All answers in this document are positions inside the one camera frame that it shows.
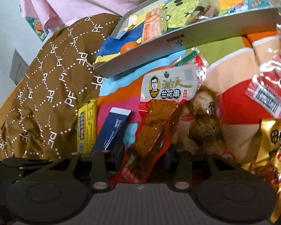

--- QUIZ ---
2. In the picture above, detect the yellow snack packet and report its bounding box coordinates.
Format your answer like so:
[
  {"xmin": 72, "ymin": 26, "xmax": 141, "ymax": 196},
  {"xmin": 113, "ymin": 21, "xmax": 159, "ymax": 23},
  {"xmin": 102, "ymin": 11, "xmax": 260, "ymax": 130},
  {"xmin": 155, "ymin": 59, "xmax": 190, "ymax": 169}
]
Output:
[{"xmin": 77, "ymin": 98, "xmax": 97, "ymax": 156}]

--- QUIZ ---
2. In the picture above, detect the clear pack braised meat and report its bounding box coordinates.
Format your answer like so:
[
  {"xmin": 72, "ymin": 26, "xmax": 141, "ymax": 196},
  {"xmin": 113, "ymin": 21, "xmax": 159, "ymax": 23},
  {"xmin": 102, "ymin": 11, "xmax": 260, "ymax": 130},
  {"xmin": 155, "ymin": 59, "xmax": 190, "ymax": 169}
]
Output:
[{"xmin": 171, "ymin": 85, "xmax": 237, "ymax": 163}]

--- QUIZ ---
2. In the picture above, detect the red tofu skewer snack pack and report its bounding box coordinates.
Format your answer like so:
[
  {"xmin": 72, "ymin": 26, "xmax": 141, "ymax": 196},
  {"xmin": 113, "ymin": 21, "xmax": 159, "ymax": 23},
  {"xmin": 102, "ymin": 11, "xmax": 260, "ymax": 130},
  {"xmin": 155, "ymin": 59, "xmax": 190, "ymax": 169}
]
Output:
[{"xmin": 110, "ymin": 47, "xmax": 208, "ymax": 185}]

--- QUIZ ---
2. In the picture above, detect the gold chicken snack packet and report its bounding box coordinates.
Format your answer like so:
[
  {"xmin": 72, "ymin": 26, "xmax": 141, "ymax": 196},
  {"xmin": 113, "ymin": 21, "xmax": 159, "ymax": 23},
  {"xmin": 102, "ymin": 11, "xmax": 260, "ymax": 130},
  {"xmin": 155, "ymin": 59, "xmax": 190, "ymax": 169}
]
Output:
[{"xmin": 242, "ymin": 118, "xmax": 281, "ymax": 222}]

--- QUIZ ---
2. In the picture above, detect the small orange tangerine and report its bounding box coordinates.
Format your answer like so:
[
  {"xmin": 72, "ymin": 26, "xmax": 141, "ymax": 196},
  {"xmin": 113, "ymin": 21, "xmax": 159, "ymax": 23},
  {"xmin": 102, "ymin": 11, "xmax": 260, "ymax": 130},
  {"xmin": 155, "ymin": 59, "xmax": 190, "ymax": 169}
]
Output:
[{"xmin": 120, "ymin": 41, "xmax": 139, "ymax": 54}]

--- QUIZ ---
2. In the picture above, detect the orange white wafer snack pack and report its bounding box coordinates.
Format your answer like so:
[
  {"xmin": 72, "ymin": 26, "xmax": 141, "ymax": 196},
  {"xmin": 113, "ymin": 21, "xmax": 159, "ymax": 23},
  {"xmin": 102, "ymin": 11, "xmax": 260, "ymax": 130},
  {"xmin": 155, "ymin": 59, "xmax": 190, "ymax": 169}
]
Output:
[{"xmin": 141, "ymin": 8, "xmax": 162, "ymax": 43}]

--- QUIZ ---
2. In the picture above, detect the dark blue tube box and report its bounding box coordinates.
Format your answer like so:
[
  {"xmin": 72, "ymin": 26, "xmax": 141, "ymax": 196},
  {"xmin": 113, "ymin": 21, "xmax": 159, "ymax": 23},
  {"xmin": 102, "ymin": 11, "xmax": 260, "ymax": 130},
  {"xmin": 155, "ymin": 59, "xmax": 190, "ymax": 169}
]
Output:
[{"xmin": 91, "ymin": 107, "xmax": 131, "ymax": 155}]

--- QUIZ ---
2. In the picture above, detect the brown PF patterned quilt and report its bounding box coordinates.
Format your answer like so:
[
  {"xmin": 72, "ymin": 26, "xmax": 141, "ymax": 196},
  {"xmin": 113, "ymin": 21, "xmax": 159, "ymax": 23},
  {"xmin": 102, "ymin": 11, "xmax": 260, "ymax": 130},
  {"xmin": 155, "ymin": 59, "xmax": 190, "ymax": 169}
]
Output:
[{"xmin": 0, "ymin": 13, "xmax": 119, "ymax": 161}]

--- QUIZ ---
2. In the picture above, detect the colourful striped bed sheet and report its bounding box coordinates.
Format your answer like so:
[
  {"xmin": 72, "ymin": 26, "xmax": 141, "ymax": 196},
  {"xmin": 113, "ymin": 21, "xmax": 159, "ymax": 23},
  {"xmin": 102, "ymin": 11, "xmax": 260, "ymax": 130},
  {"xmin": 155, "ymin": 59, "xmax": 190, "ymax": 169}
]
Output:
[{"xmin": 97, "ymin": 31, "xmax": 281, "ymax": 164}]

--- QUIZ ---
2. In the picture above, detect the grey cardboard tray box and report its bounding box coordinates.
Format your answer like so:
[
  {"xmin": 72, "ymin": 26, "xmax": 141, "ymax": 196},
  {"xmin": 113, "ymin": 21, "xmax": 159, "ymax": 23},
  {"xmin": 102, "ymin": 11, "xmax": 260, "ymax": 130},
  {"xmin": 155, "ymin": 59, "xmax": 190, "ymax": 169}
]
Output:
[{"xmin": 94, "ymin": 0, "xmax": 281, "ymax": 78}]

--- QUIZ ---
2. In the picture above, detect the small blue white wrapper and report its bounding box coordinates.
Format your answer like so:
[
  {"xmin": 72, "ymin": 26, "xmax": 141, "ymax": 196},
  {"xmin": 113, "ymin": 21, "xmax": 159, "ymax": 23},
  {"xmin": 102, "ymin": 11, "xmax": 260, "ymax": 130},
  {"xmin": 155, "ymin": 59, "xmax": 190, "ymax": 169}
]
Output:
[{"xmin": 248, "ymin": 0, "xmax": 270, "ymax": 9}]

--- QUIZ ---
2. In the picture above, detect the grey wall panel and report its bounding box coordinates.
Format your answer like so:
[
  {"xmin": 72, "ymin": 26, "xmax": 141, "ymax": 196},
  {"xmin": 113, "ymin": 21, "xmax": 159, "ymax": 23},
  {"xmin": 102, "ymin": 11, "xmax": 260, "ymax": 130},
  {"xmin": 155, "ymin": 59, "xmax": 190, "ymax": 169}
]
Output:
[{"xmin": 10, "ymin": 49, "xmax": 28, "ymax": 85}]

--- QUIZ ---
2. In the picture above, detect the colourful cartoon wall poster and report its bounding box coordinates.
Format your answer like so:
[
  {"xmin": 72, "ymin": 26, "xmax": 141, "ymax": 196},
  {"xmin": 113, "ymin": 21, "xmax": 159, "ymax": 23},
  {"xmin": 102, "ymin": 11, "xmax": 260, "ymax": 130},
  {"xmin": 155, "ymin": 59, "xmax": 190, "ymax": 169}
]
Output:
[{"xmin": 19, "ymin": 5, "xmax": 49, "ymax": 42}]

